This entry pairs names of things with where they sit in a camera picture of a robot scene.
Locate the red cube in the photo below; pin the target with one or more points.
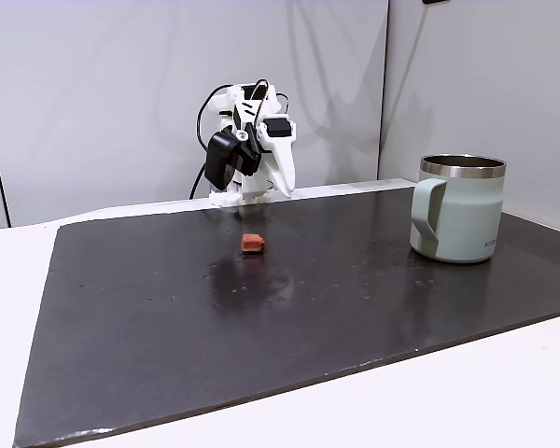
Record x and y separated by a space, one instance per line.
252 244

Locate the pale green steel mug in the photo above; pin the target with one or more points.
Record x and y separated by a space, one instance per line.
466 219

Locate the dark glossy table mat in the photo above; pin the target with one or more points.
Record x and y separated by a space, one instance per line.
168 350

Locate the black oval camera box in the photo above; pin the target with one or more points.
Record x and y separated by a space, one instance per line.
220 158

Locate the black wall fixture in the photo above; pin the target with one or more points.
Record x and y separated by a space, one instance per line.
435 2

